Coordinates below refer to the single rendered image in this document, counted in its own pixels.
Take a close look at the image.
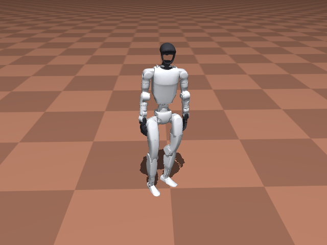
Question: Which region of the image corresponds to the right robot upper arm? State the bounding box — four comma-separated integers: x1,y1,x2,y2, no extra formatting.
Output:
141,68,154,101

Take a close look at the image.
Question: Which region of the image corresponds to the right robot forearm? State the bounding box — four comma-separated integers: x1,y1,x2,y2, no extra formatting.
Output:
138,93,148,122

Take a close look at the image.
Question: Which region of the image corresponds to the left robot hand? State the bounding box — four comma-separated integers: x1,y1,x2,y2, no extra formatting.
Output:
182,113,189,131

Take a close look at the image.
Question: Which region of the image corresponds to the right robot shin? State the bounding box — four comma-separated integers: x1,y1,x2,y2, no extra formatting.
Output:
146,153,157,187

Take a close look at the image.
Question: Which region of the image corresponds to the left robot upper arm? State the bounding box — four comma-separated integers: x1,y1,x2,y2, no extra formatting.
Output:
178,68,190,100

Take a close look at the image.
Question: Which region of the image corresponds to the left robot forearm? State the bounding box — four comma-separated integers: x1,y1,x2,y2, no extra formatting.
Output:
181,98,190,117

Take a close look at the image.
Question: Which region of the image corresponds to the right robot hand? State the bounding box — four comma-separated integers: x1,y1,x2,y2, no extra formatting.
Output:
139,117,148,136

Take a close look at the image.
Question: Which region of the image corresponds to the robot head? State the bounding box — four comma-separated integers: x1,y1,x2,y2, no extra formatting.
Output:
158,43,176,70

